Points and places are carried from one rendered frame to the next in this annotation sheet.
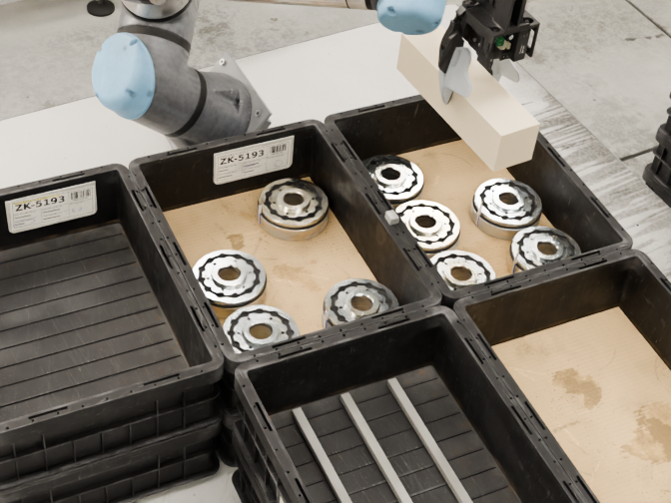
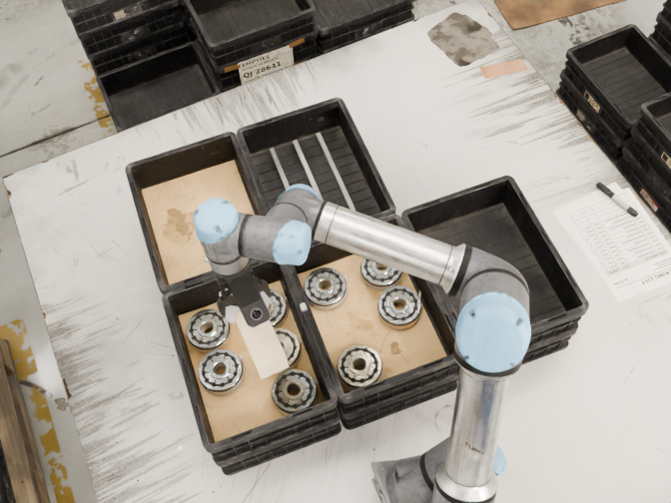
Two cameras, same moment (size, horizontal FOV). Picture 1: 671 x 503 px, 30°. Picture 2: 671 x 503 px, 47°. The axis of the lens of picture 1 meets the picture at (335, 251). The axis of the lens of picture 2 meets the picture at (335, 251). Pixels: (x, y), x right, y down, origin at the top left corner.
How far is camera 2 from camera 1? 2.04 m
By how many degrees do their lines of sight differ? 75
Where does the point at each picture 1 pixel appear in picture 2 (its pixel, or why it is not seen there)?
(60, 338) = not seen: hidden behind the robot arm
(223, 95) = (407, 473)
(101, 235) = not seen: hidden behind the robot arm
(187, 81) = (434, 454)
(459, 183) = (245, 404)
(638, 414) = (190, 237)
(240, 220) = (392, 366)
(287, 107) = not seen: outside the picture
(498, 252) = (234, 342)
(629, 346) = (179, 276)
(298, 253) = (357, 339)
